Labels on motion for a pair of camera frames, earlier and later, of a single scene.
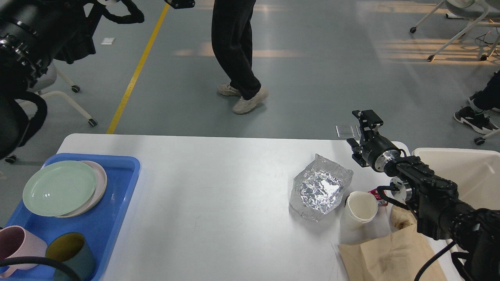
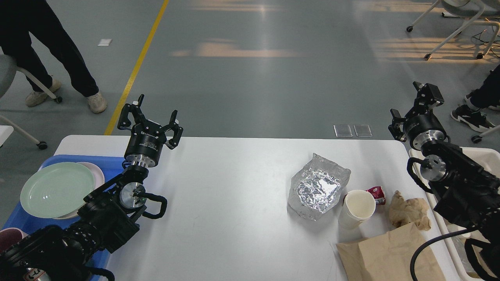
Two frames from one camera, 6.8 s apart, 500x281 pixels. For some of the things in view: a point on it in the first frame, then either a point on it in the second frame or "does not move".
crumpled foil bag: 317,190 does not move
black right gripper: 373,147 -> 420,129
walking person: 231,29 -> 18,18
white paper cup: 360,208 does not move
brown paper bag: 401,257 does not move
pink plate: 101,183 does not move
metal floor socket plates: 346,131 does not move
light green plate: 59,188 does not move
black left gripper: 177,4 -> 145,144
